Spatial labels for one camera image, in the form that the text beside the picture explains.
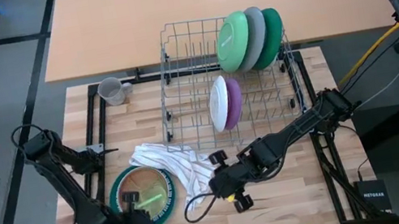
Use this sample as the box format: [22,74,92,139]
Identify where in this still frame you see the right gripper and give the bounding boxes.
[204,143,271,218]

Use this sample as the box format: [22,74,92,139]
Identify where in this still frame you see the yellow translucent bowl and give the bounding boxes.
[114,162,177,224]

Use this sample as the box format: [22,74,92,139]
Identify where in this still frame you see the white striped dish towel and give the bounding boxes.
[126,131,223,219]

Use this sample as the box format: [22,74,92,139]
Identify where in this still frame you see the purple plate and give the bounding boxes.
[215,75,249,132]

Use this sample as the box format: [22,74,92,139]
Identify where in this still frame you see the light green plate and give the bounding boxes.
[209,9,257,76]

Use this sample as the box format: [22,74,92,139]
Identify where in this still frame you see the grey plate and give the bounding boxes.
[226,3,275,75]

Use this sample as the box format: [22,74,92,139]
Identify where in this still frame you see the dark green plate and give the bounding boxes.
[243,6,291,72]

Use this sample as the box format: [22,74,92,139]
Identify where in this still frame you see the green plate with white stripes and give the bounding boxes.
[103,158,182,224]

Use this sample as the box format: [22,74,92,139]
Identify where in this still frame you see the translucent white mug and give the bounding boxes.
[95,72,137,110]

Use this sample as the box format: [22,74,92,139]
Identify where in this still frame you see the light wooden desk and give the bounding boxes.
[30,0,399,88]

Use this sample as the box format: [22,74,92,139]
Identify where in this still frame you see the black aluminium frame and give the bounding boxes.
[18,28,399,224]

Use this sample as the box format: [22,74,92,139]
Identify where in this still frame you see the grey wire dish rack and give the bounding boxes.
[143,1,314,160]

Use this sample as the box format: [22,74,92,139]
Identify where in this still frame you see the black Netgear switch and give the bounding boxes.
[353,175,394,217]

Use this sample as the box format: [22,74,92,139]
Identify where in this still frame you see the yellow cable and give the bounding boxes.
[326,3,399,85]

